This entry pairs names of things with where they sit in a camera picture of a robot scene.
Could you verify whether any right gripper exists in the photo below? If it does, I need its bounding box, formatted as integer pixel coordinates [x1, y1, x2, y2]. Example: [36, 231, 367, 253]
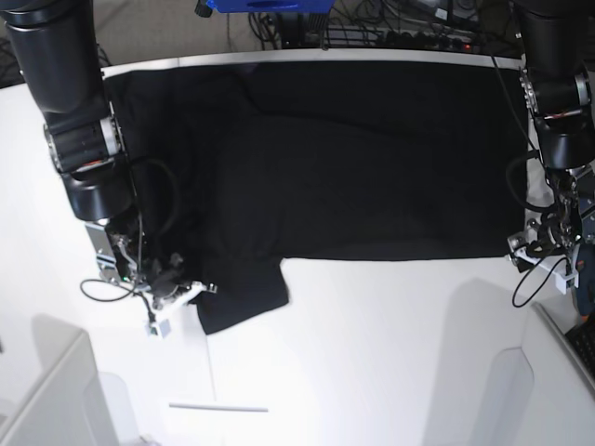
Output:
[139, 253, 218, 311]

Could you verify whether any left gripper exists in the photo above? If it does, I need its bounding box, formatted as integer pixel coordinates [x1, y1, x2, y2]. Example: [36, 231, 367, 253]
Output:
[508, 217, 581, 273]

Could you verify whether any black T-shirt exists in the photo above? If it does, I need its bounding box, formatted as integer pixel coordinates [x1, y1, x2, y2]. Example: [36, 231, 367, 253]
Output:
[105, 61, 527, 335]

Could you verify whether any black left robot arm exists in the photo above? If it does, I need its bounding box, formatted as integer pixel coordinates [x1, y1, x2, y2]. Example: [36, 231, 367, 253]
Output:
[512, 1, 594, 272]

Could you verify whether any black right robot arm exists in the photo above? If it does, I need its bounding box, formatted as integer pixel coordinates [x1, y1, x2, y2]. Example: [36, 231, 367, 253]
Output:
[1, 1, 218, 312]

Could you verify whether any blue glue gun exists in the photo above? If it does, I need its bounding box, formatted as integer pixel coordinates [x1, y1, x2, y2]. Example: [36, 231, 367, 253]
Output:
[575, 244, 594, 317]

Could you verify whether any black keyboard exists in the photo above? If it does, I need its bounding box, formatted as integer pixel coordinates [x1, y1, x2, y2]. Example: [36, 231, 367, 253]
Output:
[565, 319, 595, 376]

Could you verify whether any thin white stick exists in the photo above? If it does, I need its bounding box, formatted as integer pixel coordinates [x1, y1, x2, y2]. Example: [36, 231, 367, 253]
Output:
[168, 402, 269, 413]

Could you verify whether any white monitor stand left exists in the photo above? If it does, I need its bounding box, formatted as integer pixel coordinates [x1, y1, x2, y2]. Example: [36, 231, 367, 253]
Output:
[1, 330, 119, 445]

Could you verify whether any black power strip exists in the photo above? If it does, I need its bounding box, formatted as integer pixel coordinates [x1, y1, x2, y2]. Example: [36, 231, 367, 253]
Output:
[324, 26, 479, 53]

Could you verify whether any blue plastic box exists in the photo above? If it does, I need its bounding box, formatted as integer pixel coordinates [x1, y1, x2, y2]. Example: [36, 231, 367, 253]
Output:
[206, 0, 335, 14]

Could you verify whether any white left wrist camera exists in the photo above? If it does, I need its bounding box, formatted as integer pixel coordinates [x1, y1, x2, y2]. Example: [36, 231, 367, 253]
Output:
[555, 272, 579, 295]

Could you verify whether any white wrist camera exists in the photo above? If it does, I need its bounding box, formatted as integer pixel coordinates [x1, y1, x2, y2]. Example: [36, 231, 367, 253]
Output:
[555, 272, 579, 295]
[145, 320, 171, 339]

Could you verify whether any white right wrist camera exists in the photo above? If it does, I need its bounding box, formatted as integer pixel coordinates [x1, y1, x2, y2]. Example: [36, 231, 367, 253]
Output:
[145, 320, 171, 339]

